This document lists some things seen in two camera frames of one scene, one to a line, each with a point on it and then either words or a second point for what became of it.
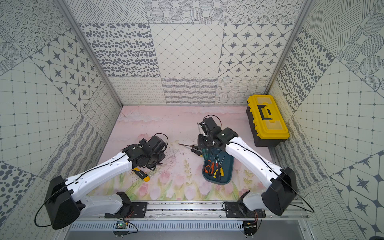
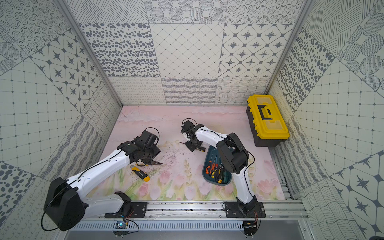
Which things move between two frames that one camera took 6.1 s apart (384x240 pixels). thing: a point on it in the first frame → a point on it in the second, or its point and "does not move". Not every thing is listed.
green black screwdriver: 205,152 → 225,177
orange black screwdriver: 213,166 does not move
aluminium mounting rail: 213,208 does not move
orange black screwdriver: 207,167 does not move
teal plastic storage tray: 217,166 does not move
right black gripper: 201,144 → 190,148
